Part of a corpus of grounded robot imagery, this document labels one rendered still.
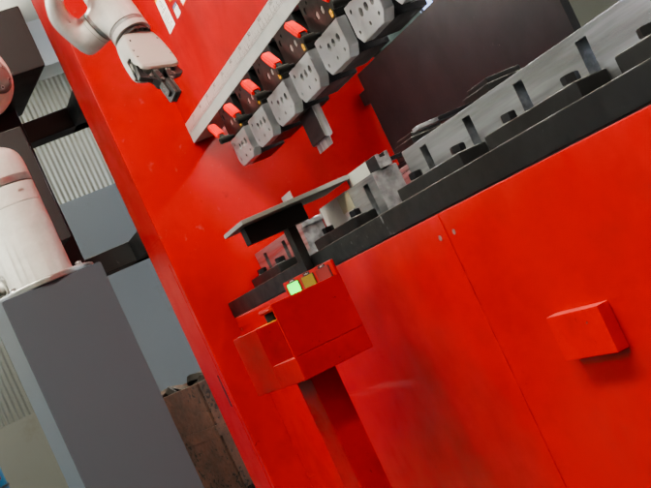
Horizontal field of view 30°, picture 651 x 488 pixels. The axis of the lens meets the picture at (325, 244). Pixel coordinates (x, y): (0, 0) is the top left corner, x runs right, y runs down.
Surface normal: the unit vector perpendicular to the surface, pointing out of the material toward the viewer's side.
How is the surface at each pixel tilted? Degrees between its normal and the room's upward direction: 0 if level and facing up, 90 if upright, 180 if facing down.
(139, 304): 80
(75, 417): 90
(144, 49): 69
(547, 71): 90
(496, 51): 90
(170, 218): 90
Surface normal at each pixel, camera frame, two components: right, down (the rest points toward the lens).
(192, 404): -0.70, 0.29
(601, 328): -0.86, 0.39
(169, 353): 0.26, -0.35
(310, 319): 0.47, -0.25
